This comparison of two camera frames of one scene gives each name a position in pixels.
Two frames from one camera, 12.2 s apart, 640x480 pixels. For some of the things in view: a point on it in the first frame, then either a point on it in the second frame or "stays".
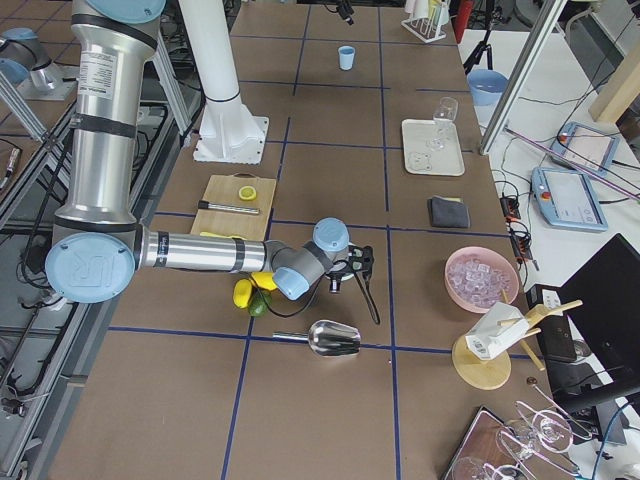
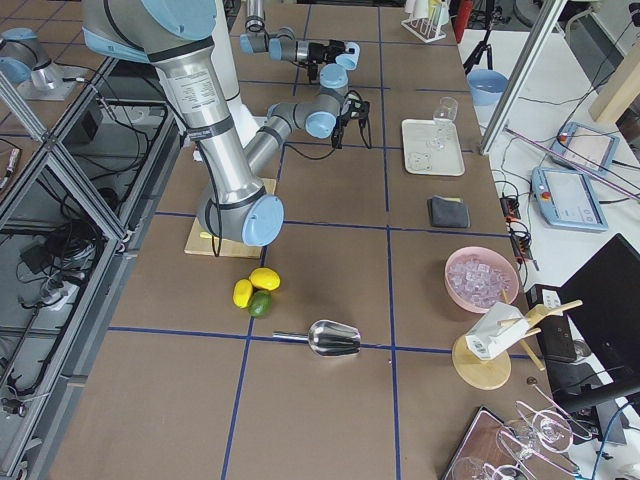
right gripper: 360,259 -> 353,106
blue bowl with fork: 486,86 stays
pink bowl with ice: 476,276 stays
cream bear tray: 432,147 stays
